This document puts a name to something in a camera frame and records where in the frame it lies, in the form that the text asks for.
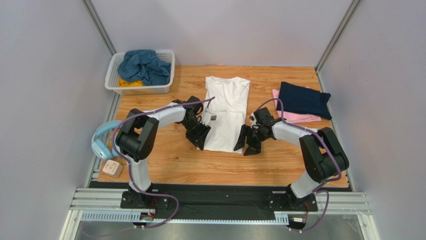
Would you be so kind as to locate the folded pink t-shirt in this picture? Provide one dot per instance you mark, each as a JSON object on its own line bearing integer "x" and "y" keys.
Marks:
{"x": 298, "y": 118}

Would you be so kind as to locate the crumpled blue t-shirt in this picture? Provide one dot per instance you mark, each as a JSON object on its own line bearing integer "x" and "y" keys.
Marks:
{"x": 145, "y": 65}

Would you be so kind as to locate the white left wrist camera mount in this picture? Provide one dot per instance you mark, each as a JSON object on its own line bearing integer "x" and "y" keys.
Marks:
{"x": 207, "y": 116}

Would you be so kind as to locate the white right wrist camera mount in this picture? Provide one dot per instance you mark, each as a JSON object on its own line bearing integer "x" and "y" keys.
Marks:
{"x": 253, "y": 120}

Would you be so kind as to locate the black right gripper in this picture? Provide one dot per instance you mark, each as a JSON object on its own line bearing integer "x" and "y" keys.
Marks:
{"x": 254, "y": 133}

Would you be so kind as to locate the white t-shirt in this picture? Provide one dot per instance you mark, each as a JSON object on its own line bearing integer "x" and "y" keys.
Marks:
{"x": 230, "y": 105}

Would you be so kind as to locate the beige power strip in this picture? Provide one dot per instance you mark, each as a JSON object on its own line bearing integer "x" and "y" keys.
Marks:
{"x": 112, "y": 168}

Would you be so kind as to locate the corner aluminium post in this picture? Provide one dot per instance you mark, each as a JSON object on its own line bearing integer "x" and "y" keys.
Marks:
{"x": 347, "y": 17}
{"x": 96, "y": 20}

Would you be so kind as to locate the yellow t-shirt in basket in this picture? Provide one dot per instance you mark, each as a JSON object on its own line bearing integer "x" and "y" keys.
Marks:
{"x": 126, "y": 84}

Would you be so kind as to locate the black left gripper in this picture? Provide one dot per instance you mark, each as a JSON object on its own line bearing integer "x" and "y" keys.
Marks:
{"x": 198, "y": 138}

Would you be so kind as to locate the folded navy t-shirt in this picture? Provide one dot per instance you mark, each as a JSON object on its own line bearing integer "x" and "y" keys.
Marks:
{"x": 302, "y": 100}

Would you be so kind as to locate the left corner aluminium post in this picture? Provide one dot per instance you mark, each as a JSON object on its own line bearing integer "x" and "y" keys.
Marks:
{"x": 96, "y": 20}

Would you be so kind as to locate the light blue plastic object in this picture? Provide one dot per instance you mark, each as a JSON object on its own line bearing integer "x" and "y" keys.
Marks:
{"x": 99, "y": 148}

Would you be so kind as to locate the white plastic laundry basket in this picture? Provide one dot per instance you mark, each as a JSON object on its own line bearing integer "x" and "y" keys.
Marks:
{"x": 112, "y": 76}

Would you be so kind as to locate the right corner aluminium post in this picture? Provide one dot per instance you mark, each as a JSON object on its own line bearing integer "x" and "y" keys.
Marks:
{"x": 347, "y": 17}

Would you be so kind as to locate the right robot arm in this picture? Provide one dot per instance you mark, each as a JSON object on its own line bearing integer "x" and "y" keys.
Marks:
{"x": 323, "y": 156}

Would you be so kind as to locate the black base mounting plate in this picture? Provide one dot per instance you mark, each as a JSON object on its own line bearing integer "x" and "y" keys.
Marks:
{"x": 221, "y": 202}

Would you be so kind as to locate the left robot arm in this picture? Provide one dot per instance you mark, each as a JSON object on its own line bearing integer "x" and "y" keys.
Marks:
{"x": 135, "y": 139}

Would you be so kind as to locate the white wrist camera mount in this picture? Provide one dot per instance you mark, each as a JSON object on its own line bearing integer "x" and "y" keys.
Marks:
{"x": 207, "y": 116}
{"x": 253, "y": 120}

